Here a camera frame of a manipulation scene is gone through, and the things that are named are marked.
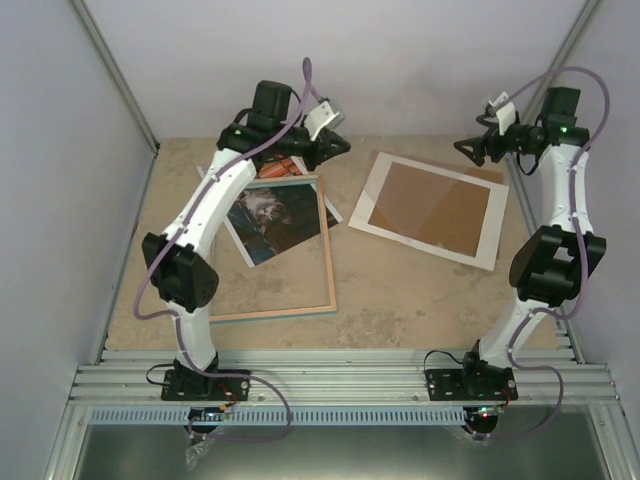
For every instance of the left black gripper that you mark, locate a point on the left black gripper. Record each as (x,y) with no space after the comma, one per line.
(322,151)

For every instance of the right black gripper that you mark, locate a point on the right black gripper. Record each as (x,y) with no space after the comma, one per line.
(490,139)

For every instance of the white passe-partout mat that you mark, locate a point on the white passe-partout mat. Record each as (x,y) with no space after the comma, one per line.
(446,210)

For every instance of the cat and books photo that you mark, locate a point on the cat and books photo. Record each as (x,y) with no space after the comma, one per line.
(267,221)

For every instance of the wooden teal picture frame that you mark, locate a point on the wooden teal picture frame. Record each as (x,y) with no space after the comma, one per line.
(331,307)

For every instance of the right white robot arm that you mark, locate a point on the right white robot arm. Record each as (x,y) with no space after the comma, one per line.
(553,266)

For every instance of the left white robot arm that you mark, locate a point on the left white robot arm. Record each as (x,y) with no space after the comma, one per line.
(176,258)

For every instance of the brown cardboard backing board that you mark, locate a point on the brown cardboard backing board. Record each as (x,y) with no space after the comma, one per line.
(430,212)

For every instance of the right circuit board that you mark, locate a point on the right circuit board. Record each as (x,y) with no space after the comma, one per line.
(487,411)

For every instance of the circuit board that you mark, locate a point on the circuit board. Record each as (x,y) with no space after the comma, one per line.
(487,411)
(210,414)

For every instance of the left circuit board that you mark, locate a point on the left circuit board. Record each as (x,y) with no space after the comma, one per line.
(210,414)

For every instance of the clear plastic bag scrap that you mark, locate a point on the clear plastic bag scrap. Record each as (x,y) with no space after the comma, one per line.
(197,451)

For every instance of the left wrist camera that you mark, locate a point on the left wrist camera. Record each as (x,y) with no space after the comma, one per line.
(326,115)

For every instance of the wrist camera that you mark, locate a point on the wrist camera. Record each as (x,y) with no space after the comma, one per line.
(326,115)
(503,110)

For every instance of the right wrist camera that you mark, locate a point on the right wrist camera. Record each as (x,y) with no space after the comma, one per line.
(503,110)

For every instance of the right aluminium corner post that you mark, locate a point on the right aluminium corner post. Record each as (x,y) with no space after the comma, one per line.
(587,14)

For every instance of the aluminium corner post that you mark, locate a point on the aluminium corner post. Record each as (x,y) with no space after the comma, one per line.
(587,14)
(96,38)

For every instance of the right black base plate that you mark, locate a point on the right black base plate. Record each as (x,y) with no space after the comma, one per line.
(456,385)

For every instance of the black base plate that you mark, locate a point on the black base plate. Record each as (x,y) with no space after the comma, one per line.
(187,385)
(456,385)

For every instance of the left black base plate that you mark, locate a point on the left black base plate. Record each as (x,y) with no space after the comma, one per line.
(187,385)

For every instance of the left aluminium corner post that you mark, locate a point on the left aluminium corner post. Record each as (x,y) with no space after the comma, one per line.
(96,38)

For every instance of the aluminium rail beam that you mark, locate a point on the aluminium rail beam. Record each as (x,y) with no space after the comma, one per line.
(341,377)

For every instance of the grey slotted cable duct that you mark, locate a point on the grey slotted cable duct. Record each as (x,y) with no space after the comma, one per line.
(274,416)

